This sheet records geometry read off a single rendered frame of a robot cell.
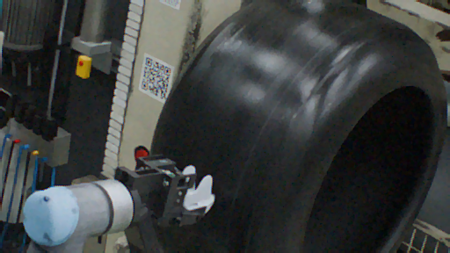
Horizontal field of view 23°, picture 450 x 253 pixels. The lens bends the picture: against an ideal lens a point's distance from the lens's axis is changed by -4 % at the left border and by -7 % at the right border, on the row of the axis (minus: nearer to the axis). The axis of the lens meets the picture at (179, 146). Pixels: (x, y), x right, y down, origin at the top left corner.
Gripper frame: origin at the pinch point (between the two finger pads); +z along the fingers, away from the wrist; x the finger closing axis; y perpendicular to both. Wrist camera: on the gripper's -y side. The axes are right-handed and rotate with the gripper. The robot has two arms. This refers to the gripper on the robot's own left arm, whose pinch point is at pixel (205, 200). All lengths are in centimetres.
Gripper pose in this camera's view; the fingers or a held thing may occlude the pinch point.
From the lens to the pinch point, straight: 179.7
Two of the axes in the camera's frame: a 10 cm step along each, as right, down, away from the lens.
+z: 6.6, -1.0, 7.5
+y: 2.4, -9.1, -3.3
